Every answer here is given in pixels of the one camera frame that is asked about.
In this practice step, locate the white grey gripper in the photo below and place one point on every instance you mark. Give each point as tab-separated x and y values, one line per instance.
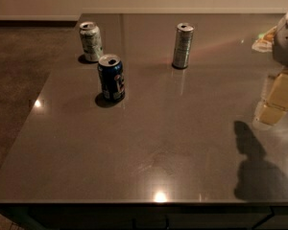
286	43

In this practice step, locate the slim silver redbull can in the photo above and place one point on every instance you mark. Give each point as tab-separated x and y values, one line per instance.
183	44

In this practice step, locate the blue pepsi can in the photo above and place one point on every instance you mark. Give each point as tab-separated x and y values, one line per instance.
110	69

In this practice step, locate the white green soda can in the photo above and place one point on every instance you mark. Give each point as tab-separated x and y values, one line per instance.
91	40

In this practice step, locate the crumpled snack bag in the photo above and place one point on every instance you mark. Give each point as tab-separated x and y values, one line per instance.
264	43

